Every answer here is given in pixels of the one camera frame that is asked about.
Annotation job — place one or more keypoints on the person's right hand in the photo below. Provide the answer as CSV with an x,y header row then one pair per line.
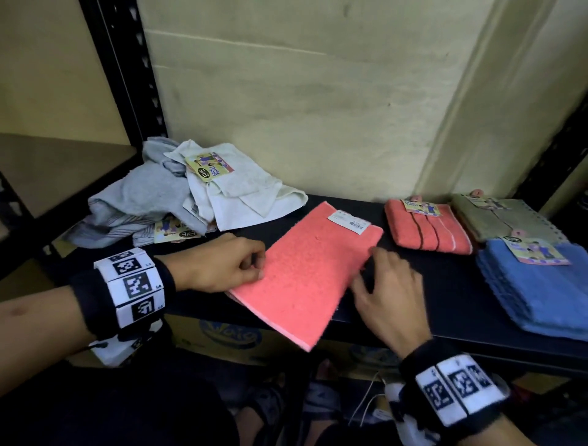
x,y
395,305

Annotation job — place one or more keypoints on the colourful paper towel label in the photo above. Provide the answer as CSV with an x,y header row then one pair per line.
x,y
177,229
535,250
421,208
486,202
209,166

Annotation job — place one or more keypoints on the plain pink towel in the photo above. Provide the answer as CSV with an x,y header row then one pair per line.
x,y
303,280

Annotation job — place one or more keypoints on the folded coral striped towel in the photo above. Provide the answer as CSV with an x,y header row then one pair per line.
x,y
427,232

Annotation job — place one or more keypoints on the folded olive green towel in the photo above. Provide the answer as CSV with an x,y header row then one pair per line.
x,y
503,220

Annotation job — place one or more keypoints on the person's left forearm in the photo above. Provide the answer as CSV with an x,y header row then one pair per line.
x,y
36,333

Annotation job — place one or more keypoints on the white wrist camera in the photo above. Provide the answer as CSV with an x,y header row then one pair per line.
x,y
119,347
409,422

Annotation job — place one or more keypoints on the white barcode label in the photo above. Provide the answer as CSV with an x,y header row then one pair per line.
x,y
349,222

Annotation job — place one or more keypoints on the black wristband with marker tags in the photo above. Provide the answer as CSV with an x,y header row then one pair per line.
x,y
454,388
133,289

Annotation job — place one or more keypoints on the person's black shorts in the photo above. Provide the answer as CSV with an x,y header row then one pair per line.
x,y
115,409

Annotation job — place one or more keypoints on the crumpled white towel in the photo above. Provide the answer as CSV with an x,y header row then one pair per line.
x,y
248,193

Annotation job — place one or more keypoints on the person's left hand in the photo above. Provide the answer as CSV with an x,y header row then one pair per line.
x,y
209,269

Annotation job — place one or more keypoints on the folded blue towel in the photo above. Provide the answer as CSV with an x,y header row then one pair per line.
x,y
537,292

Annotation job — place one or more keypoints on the crumpled grey towel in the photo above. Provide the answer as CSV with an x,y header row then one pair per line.
x,y
142,197

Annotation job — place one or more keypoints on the black sandal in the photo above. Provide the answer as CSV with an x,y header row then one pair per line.
x,y
266,409

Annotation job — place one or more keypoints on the cardboard box with blue logo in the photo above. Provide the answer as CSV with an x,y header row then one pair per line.
x,y
229,337

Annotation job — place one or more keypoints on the person's left thumb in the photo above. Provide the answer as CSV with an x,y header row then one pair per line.
x,y
246,280

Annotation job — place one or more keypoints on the person's right thumb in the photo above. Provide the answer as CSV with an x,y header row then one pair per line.
x,y
362,294

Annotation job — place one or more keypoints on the black perforated shelf upright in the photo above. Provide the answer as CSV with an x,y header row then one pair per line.
x,y
553,156
126,69

